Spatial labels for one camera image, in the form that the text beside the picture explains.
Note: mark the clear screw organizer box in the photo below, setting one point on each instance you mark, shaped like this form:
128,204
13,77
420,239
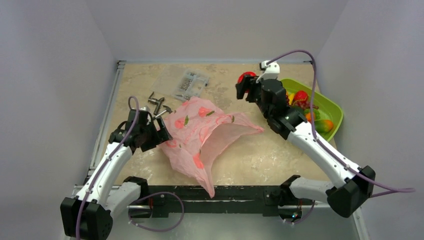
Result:
192,84

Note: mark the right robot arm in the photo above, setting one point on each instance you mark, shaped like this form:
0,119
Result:
347,188

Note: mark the fake green grapes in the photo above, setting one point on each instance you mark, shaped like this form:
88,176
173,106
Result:
317,114

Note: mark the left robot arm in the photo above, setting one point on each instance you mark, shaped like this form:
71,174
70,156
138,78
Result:
89,215

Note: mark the black metal clamp tool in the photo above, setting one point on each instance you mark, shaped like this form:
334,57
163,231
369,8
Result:
156,101

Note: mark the pink plastic bag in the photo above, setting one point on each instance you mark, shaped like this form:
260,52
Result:
200,132

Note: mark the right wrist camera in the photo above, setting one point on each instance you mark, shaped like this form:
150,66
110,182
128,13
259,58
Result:
269,70

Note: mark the fake red tomato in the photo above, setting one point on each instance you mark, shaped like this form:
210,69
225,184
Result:
246,77

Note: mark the fake red strawberry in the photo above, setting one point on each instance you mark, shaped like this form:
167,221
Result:
300,97

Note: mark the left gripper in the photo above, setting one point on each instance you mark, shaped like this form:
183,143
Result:
159,137

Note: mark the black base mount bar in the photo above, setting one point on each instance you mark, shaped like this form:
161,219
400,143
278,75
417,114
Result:
266,200

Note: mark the aluminium frame rail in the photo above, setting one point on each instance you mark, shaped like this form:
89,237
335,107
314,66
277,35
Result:
104,127

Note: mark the fake mango green orange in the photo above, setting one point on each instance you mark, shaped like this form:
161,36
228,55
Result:
323,126

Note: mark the green plastic tray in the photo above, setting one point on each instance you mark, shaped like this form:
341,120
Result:
327,108

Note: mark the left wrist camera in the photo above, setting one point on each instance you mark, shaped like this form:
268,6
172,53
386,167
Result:
144,109

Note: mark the fake green avocado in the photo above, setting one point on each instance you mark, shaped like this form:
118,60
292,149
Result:
299,109

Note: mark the fake red grapes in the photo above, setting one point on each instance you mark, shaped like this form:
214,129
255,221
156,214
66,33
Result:
306,105

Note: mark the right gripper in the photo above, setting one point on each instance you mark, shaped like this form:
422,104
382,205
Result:
251,91

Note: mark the fake banana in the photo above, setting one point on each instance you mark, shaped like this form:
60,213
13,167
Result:
291,98

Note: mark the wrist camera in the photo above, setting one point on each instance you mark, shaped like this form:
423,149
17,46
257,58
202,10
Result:
269,70
144,109

